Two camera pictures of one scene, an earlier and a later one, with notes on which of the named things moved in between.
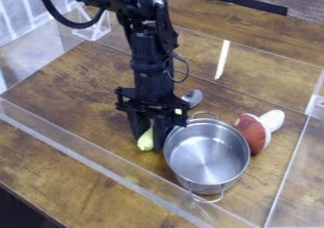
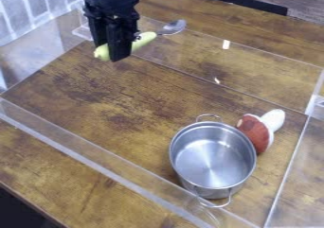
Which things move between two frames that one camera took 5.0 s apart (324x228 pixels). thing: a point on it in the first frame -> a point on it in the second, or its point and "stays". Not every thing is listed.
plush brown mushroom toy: x=258 y=127 stays
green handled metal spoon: x=146 y=142 -> x=172 y=26
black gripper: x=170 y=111 -> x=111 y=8
